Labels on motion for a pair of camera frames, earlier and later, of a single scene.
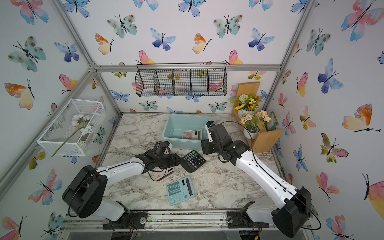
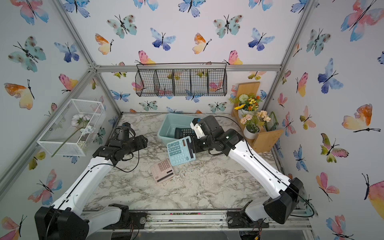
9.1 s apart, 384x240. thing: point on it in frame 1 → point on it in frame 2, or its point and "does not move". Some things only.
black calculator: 192,161 → 180,132
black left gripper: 173,160 → 141,141
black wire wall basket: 187,79 does not move
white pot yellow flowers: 247,104 does not move
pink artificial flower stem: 79,120 does not move
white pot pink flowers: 252,124 does not move
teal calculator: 180,190 → 181,151
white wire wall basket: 71,132 does not move
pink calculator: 161,174 does not move
